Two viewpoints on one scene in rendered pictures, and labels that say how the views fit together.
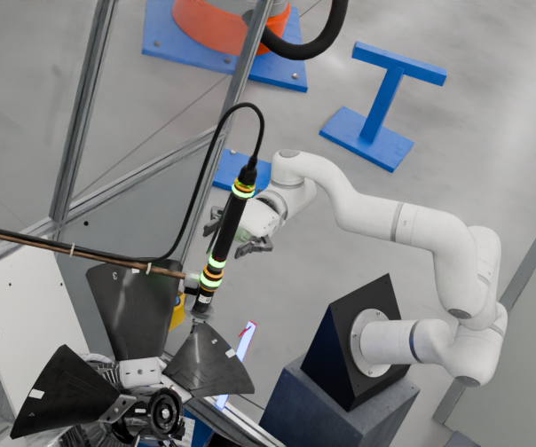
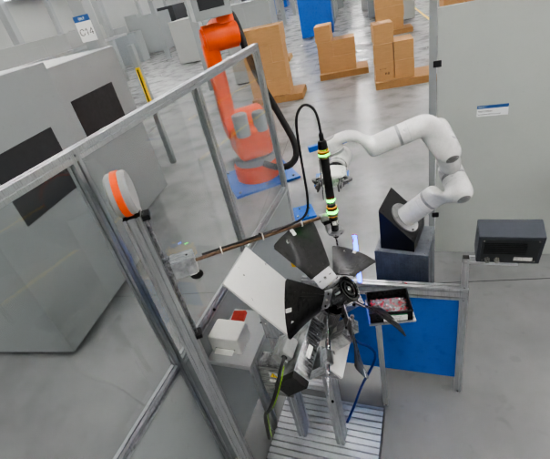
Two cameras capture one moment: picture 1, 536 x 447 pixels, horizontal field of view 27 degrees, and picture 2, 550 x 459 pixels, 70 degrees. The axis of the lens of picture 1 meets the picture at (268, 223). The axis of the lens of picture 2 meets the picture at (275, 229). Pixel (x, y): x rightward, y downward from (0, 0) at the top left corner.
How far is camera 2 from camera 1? 88 cm
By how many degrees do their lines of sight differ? 6
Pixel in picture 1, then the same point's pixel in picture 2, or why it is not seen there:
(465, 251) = (439, 126)
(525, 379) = (457, 211)
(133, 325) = (309, 259)
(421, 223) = (412, 126)
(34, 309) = (260, 280)
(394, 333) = (413, 204)
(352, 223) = (378, 147)
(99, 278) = (280, 246)
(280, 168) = (331, 145)
